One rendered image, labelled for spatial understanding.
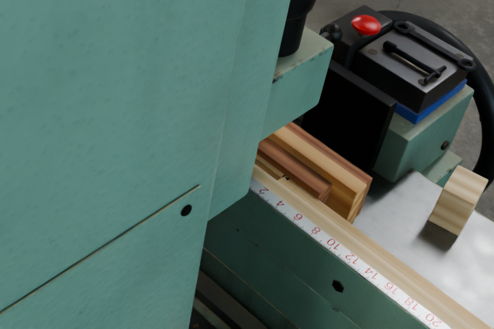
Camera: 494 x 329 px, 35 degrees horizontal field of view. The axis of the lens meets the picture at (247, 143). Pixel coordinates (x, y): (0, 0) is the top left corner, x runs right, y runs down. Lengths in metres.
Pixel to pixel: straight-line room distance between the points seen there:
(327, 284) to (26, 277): 0.35
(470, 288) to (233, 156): 0.29
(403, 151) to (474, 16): 2.26
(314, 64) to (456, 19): 2.32
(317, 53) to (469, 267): 0.26
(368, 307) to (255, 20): 0.28
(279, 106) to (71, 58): 0.36
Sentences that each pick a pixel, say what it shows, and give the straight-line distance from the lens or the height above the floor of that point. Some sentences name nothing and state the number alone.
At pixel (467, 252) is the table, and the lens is 0.78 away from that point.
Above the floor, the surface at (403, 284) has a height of 0.95.
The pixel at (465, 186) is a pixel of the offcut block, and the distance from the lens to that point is 0.77.
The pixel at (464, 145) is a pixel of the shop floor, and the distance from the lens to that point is 2.39.
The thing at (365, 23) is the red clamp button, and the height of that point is 1.03.
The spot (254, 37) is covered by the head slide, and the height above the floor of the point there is 1.17.
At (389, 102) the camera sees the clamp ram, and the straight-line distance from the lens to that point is 0.75.
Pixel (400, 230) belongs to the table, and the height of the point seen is 0.90.
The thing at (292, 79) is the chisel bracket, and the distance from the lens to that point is 0.64.
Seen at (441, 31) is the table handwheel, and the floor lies 0.95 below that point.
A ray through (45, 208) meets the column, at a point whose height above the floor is 1.17.
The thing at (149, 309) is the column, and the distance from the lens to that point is 0.50.
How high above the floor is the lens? 1.44
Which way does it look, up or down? 42 degrees down
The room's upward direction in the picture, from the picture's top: 12 degrees clockwise
